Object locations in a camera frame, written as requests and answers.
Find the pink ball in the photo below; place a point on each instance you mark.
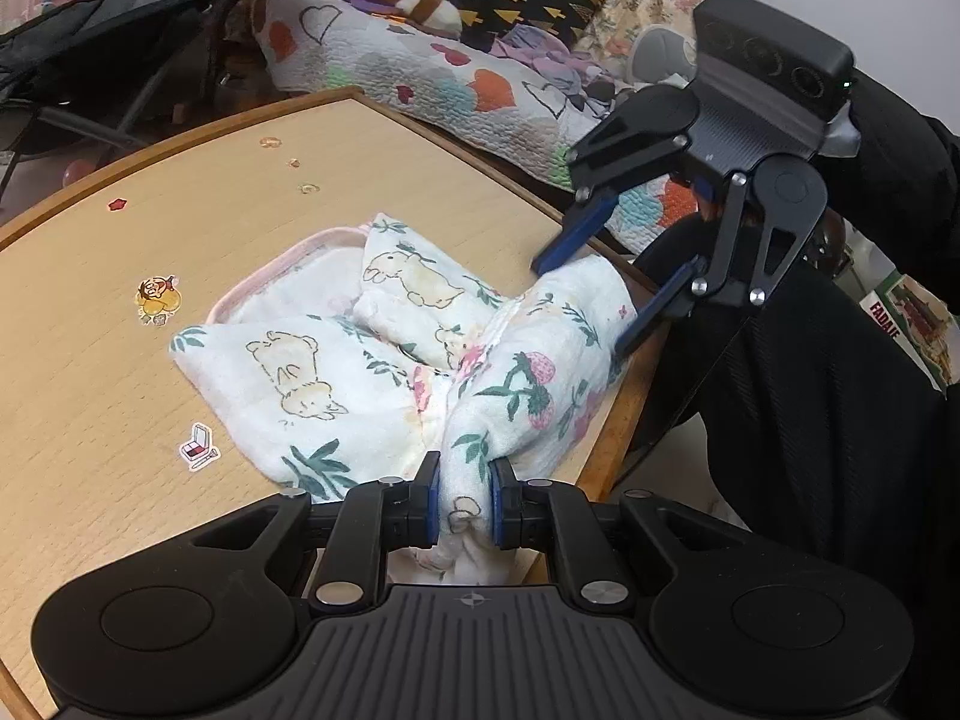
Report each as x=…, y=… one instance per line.
x=72, y=174

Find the red flower sticker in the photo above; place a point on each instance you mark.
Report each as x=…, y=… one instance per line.
x=117, y=204

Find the grey round object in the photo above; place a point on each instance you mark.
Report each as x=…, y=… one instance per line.
x=664, y=52

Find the colourful printed box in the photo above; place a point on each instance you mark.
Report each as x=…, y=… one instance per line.
x=911, y=322

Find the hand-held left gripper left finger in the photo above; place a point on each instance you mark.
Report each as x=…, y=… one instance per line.
x=431, y=499

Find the grey folding recliner chair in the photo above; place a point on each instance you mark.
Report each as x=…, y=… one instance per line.
x=90, y=37

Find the person's black clothing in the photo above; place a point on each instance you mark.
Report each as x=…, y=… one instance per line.
x=825, y=427

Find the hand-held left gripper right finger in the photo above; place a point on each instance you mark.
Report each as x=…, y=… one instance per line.
x=501, y=506

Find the heart pattern quilt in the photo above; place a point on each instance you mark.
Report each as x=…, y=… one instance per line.
x=420, y=67

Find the small pink case sticker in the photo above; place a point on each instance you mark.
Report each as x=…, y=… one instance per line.
x=199, y=446

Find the floral baby shirt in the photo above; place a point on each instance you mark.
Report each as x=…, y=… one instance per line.
x=337, y=375

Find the yellow cartoon sticker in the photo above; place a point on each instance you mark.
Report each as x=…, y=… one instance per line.
x=157, y=298

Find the purple floral cloth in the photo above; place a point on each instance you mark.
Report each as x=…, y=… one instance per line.
x=555, y=67

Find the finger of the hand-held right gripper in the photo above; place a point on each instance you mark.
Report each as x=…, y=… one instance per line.
x=660, y=311
x=577, y=232

